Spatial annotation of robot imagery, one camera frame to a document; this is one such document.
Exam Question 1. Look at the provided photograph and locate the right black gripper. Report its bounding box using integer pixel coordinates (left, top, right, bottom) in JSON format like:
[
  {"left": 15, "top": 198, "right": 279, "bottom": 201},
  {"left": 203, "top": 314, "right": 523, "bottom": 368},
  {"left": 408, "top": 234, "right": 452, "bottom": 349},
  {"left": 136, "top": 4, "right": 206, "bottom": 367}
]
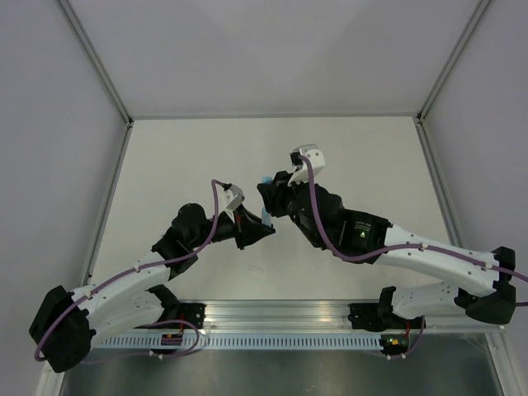
[{"left": 258, "top": 169, "right": 324, "bottom": 249}]

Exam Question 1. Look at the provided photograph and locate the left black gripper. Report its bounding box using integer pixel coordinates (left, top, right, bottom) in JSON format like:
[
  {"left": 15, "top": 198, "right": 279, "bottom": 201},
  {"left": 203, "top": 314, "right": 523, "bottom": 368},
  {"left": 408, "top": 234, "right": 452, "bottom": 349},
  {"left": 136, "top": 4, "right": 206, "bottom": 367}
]
[{"left": 190, "top": 205, "right": 276, "bottom": 251}]

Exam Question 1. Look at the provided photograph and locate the light blue highlighter pen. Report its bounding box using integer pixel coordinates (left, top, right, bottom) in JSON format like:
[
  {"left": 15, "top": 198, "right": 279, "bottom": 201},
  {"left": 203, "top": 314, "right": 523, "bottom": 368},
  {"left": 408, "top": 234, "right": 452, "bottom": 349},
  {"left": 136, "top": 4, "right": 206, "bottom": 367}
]
[{"left": 261, "top": 208, "right": 272, "bottom": 227}]

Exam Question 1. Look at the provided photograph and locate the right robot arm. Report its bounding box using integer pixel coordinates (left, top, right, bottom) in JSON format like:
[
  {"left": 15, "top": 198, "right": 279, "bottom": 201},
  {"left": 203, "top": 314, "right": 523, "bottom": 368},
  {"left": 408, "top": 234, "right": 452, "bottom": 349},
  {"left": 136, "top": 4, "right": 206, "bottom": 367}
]
[{"left": 257, "top": 172, "right": 517, "bottom": 332}]

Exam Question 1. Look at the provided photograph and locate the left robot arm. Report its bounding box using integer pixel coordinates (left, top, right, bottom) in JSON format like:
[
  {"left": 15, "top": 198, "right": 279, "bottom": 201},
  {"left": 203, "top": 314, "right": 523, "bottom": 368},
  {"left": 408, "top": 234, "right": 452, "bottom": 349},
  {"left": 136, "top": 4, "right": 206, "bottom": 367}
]
[{"left": 29, "top": 203, "right": 275, "bottom": 373}]

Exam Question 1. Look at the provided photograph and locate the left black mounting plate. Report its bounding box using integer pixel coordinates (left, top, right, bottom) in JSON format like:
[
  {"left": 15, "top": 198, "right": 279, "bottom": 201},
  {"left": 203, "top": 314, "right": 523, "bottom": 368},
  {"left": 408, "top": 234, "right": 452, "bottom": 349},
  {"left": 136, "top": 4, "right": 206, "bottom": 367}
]
[{"left": 158, "top": 303, "right": 206, "bottom": 329}]

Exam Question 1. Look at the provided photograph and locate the black mounting plate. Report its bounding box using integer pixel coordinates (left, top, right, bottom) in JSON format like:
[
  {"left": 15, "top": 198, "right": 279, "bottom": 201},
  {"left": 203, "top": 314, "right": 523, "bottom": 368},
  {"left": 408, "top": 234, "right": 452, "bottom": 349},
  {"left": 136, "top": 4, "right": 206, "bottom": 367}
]
[
  {"left": 347, "top": 303, "right": 422, "bottom": 332},
  {"left": 158, "top": 303, "right": 206, "bottom": 329}
]

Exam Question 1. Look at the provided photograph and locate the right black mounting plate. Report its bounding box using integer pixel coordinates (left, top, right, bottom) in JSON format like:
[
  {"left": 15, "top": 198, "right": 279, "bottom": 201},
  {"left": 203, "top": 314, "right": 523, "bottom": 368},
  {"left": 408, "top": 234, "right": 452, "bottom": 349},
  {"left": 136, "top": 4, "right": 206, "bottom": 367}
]
[{"left": 347, "top": 303, "right": 422, "bottom": 332}]

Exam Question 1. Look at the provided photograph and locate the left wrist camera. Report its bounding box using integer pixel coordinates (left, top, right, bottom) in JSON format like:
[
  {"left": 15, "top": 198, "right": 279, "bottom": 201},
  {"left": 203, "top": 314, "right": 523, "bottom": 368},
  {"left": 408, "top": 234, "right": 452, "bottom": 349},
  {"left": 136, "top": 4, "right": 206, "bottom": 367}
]
[{"left": 221, "top": 183, "right": 245, "bottom": 216}]

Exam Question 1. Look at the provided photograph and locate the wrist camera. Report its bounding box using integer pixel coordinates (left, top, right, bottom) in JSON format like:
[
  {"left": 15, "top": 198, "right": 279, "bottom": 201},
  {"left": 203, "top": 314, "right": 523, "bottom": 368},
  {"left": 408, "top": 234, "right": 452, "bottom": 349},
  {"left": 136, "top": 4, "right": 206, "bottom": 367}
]
[
  {"left": 288, "top": 144, "right": 326, "bottom": 186},
  {"left": 221, "top": 183, "right": 245, "bottom": 216}
]

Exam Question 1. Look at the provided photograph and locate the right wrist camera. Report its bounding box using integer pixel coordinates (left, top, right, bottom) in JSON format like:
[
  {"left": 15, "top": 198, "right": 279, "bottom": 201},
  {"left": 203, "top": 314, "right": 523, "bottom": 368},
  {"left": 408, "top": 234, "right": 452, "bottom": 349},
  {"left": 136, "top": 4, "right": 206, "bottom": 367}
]
[{"left": 288, "top": 144, "right": 326, "bottom": 186}]

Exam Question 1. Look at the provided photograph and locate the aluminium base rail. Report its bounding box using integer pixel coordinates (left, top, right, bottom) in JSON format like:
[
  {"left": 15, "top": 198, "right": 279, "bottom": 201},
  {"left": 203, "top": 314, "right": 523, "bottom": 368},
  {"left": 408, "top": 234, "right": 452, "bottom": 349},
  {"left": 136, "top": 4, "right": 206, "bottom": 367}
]
[{"left": 131, "top": 299, "right": 507, "bottom": 333}]

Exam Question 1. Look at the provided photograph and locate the white slotted cable duct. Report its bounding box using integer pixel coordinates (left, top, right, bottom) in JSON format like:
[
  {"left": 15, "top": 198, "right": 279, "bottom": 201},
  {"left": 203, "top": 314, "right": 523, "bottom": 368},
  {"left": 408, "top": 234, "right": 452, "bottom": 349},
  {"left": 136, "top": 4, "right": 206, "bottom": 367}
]
[{"left": 99, "top": 331, "right": 408, "bottom": 351}]

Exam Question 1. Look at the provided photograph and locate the left aluminium frame post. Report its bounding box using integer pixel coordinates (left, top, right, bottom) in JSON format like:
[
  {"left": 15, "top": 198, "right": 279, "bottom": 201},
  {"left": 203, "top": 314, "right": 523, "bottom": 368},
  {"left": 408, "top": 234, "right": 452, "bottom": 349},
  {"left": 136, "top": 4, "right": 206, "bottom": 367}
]
[{"left": 54, "top": 0, "right": 134, "bottom": 128}]

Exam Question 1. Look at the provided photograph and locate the aluminium frame post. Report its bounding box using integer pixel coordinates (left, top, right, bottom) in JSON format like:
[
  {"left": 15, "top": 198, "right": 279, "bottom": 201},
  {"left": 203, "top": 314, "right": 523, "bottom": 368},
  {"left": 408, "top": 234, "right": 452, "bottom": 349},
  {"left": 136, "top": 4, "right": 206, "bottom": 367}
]
[
  {"left": 54, "top": 0, "right": 134, "bottom": 128},
  {"left": 415, "top": 0, "right": 493, "bottom": 125}
]

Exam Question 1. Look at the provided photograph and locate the right aluminium frame post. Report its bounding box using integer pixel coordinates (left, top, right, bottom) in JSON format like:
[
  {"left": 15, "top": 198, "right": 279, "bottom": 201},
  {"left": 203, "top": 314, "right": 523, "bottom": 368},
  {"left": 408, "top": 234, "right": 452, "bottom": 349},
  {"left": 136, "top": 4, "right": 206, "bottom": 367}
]
[{"left": 415, "top": 0, "right": 493, "bottom": 125}]

